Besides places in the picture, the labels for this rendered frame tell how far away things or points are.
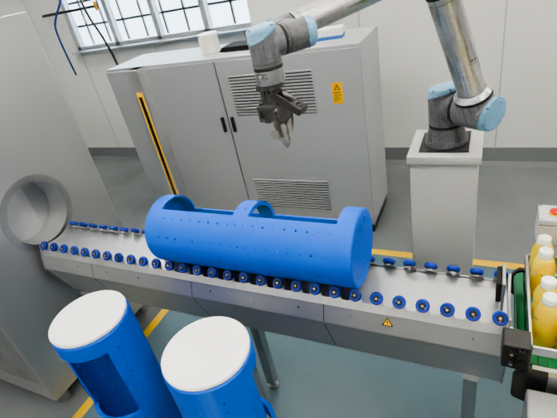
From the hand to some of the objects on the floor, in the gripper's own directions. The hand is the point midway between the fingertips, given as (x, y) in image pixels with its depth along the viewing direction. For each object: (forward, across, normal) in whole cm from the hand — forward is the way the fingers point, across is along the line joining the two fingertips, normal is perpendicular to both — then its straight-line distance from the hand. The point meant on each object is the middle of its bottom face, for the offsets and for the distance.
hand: (288, 143), depth 140 cm
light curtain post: (+147, -17, -90) cm, 173 cm away
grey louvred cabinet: (+145, -153, -154) cm, 261 cm away
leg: (+148, +1, -42) cm, 153 cm away
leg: (+149, -1, +57) cm, 160 cm away
